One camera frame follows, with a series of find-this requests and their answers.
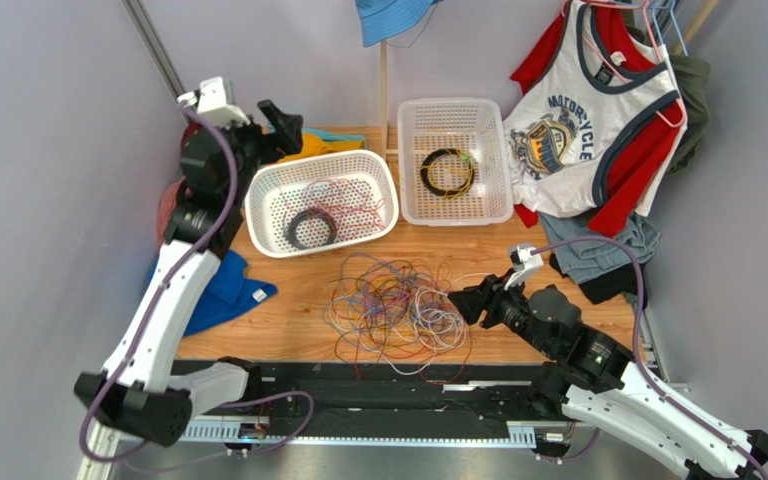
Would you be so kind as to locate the pink cloth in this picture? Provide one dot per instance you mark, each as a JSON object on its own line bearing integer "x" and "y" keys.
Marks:
{"x": 166, "y": 206}

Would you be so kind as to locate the white motorcycle tank top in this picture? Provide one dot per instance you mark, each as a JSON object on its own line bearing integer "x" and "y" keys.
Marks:
{"x": 577, "y": 133}

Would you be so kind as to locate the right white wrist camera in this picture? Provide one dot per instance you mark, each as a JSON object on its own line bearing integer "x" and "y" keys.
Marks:
{"x": 526, "y": 262}

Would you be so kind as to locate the teal cloth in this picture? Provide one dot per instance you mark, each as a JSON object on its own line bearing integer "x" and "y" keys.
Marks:
{"x": 329, "y": 136}

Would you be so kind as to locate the black garment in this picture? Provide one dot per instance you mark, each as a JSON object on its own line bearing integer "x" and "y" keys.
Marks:
{"x": 599, "y": 278}

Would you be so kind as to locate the aluminium slotted rail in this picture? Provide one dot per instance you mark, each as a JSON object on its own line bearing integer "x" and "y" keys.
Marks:
{"x": 239, "y": 430}

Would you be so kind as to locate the orange cloth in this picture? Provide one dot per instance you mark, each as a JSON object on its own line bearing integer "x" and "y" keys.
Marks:
{"x": 314, "y": 145}

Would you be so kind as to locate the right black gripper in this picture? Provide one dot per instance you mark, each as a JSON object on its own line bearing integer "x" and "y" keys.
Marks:
{"x": 496, "y": 305}

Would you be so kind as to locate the maroon cloth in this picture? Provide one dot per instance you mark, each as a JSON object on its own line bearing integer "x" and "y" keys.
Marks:
{"x": 190, "y": 129}

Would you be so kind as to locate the dark green garment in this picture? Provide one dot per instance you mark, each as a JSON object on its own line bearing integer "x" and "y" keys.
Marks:
{"x": 692, "y": 75}

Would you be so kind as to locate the rounded white plastic basket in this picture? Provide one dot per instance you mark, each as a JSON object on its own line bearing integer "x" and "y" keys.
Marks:
{"x": 321, "y": 203}

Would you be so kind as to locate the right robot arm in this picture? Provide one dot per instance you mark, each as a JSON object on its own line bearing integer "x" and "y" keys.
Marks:
{"x": 589, "y": 377}

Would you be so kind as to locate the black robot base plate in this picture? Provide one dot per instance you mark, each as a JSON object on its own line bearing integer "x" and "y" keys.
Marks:
{"x": 337, "y": 398}

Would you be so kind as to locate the light blue bucket hat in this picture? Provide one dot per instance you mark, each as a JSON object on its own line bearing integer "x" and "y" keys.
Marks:
{"x": 382, "y": 19}

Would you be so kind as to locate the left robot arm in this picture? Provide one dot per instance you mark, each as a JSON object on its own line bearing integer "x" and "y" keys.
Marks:
{"x": 136, "y": 391}

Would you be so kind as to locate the wooden rack pole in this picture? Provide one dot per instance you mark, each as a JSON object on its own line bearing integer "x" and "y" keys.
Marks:
{"x": 687, "y": 19}

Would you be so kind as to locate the blue cloth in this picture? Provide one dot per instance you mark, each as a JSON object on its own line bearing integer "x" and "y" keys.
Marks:
{"x": 228, "y": 295}

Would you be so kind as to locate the red shirt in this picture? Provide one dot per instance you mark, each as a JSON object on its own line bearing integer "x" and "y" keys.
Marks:
{"x": 630, "y": 180}

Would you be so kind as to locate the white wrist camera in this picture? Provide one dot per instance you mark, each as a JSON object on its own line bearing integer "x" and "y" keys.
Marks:
{"x": 214, "y": 101}
{"x": 526, "y": 262}

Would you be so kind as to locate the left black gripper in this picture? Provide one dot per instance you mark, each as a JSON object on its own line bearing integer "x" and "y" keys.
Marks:
{"x": 287, "y": 136}

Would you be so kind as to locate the metal corner rail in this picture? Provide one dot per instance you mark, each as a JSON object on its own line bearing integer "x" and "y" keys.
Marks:
{"x": 150, "y": 36}

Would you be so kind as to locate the rectangular white plastic basket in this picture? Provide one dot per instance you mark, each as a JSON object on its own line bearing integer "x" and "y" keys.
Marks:
{"x": 452, "y": 163}

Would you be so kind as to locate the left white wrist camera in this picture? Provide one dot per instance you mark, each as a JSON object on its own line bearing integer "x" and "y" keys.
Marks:
{"x": 214, "y": 101}

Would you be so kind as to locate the pink clothes hanger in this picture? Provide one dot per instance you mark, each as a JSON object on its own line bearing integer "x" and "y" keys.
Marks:
{"x": 604, "y": 69}

